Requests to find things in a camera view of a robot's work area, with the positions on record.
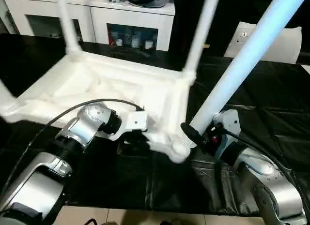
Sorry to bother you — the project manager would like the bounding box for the white plastic table top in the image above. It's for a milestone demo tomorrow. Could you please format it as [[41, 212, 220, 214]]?
[[0, 52, 197, 164]]

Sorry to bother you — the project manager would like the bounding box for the white plastic table leg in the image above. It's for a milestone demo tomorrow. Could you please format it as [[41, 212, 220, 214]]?
[[181, 0, 221, 87], [179, 0, 310, 152], [0, 45, 22, 121], [57, 0, 82, 57]]

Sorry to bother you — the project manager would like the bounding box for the black work mat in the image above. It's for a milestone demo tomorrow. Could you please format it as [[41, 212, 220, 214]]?
[[0, 32, 310, 216]]

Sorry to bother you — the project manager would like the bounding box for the black cabinet with gold label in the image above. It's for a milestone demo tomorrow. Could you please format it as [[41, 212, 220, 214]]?
[[169, 0, 243, 58]]

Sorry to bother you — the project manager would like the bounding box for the white cabinet with glass doors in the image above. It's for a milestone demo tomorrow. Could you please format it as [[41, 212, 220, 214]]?
[[0, 0, 175, 51]]

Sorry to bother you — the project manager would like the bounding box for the grey rounded container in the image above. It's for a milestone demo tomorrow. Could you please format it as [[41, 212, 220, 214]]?
[[125, 0, 174, 8]]

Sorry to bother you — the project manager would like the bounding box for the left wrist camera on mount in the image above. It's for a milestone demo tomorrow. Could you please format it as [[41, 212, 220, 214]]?
[[108, 110, 149, 141]]

